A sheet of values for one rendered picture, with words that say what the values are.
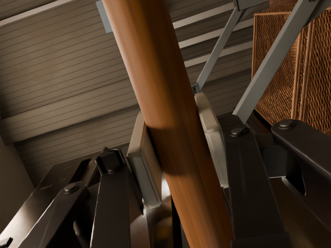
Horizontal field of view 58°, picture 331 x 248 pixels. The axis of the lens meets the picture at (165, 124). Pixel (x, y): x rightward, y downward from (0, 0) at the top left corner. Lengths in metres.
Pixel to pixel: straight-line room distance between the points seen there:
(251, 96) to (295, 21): 0.14
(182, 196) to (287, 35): 0.42
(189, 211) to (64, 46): 3.54
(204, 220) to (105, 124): 3.53
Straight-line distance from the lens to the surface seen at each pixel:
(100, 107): 3.48
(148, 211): 0.92
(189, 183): 0.17
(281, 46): 0.55
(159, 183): 0.15
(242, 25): 3.13
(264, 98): 1.72
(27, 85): 3.89
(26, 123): 3.81
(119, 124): 3.66
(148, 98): 0.15
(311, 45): 1.10
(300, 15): 0.56
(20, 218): 1.55
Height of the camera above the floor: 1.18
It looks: 5 degrees up
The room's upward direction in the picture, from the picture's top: 107 degrees counter-clockwise
